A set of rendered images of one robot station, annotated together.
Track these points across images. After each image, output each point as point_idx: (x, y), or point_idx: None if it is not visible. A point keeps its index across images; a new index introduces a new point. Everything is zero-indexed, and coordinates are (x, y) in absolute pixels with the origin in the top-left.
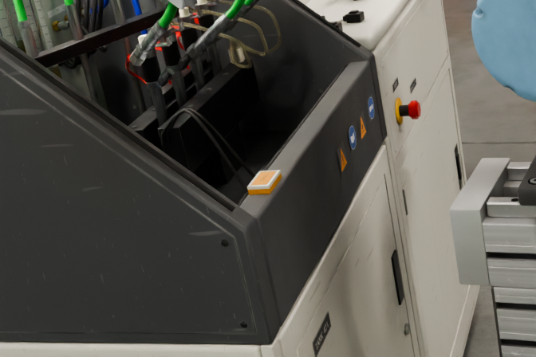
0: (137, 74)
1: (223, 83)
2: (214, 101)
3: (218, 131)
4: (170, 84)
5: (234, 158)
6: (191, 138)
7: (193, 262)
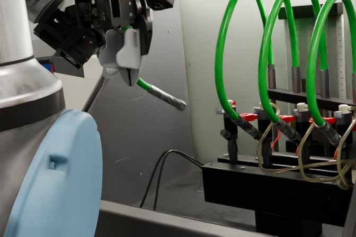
0: (326, 141)
1: (290, 177)
2: (263, 180)
3: (258, 202)
4: (292, 155)
5: (277, 236)
6: (214, 181)
7: None
